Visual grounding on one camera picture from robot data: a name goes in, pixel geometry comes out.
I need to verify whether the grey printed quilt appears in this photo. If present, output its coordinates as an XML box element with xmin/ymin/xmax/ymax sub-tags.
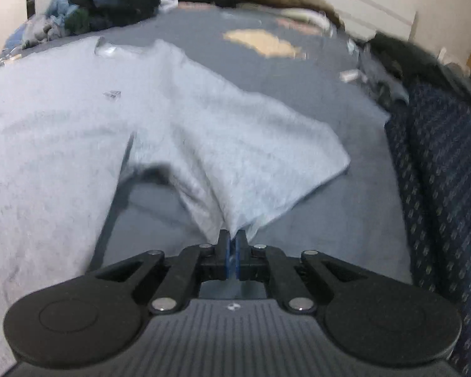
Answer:
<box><xmin>0</xmin><ymin>6</ymin><xmax>417</xmax><ymax>301</ymax></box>

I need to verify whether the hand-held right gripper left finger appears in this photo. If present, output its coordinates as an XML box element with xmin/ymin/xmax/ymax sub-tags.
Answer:
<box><xmin>89</xmin><ymin>229</ymin><xmax>233</xmax><ymax>315</ymax></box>

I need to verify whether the grey t-shirt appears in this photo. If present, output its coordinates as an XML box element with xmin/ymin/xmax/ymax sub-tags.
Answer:
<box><xmin>0</xmin><ymin>37</ymin><xmax>352</xmax><ymax>377</ymax></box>

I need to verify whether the navy dotted garment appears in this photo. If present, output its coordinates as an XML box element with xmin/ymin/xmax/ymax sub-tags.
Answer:
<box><xmin>384</xmin><ymin>74</ymin><xmax>471</xmax><ymax>377</ymax></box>

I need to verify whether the cream bolster pillow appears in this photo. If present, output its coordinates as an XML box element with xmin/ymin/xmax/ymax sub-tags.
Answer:
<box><xmin>279</xmin><ymin>8</ymin><xmax>334</xmax><ymax>34</ymax></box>

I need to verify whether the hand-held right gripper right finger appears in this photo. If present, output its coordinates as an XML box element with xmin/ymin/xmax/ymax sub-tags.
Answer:
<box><xmin>235</xmin><ymin>230</ymin><xmax>378</xmax><ymax>315</ymax></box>

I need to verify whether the pile of unfolded clothes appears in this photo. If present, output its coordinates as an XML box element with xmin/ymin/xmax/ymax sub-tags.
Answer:
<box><xmin>21</xmin><ymin>0</ymin><xmax>162</xmax><ymax>48</ymax></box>

